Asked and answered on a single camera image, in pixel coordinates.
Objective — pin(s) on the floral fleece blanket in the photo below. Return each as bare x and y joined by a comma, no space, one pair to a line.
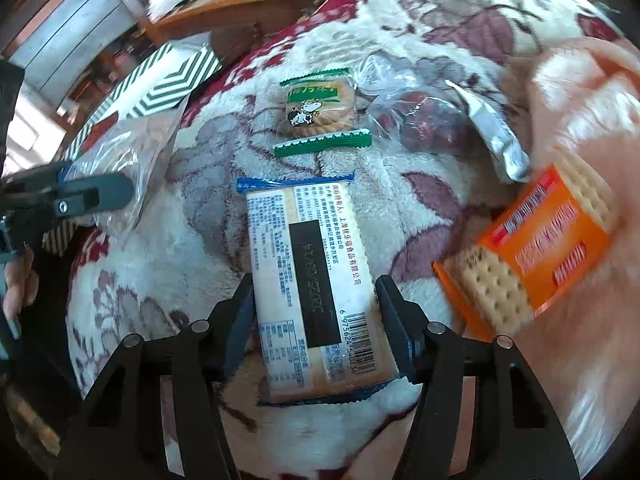
210,240

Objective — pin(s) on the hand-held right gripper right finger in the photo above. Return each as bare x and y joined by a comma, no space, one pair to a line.
395,330

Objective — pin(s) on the orange cracker pack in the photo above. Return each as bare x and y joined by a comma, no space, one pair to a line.
540,240

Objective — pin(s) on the silver foil packet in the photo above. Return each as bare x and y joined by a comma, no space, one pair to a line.
495,140

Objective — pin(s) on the clear bag of nuts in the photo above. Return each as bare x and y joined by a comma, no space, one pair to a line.
135,150

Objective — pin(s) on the long biscuit pack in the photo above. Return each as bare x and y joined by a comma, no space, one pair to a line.
310,260

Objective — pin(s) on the peach blanket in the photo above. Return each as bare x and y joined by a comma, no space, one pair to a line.
600,360

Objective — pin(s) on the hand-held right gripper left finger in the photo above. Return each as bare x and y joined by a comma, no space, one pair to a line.
240,330

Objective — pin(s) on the person's left hand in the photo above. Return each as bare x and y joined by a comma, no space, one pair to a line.
25,285

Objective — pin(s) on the green white striped box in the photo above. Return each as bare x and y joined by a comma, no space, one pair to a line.
165,80

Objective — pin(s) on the green biscuit packet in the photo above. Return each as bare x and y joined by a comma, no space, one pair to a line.
320,105

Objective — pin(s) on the wooden chair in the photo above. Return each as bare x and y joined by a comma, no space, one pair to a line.
75,25

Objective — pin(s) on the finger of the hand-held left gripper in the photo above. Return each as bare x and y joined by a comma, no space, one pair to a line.
40,177
100,192

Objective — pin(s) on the wooden table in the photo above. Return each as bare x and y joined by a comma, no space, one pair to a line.
250,0

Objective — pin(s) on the clear bag of red dates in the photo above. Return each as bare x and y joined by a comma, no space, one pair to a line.
425,120

